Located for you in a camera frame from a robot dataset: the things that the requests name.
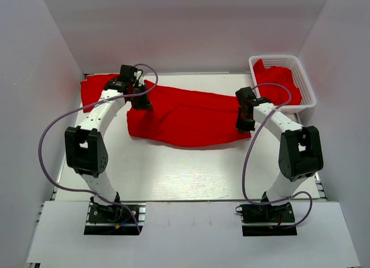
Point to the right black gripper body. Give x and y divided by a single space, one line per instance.
240 112

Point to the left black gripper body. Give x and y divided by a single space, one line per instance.
137 86

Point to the red t shirt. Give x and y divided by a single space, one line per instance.
188 119
92 87

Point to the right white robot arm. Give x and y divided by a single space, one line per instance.
300 153

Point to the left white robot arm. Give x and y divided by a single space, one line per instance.
86 152

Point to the red t shirts in basket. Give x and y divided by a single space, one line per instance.
278 75

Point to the folded red t shirt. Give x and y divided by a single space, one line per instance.
92 87

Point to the white plastic basket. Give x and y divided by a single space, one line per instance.
300 79

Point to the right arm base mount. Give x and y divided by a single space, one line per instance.
267 221

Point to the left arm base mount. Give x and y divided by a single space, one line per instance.
109 221

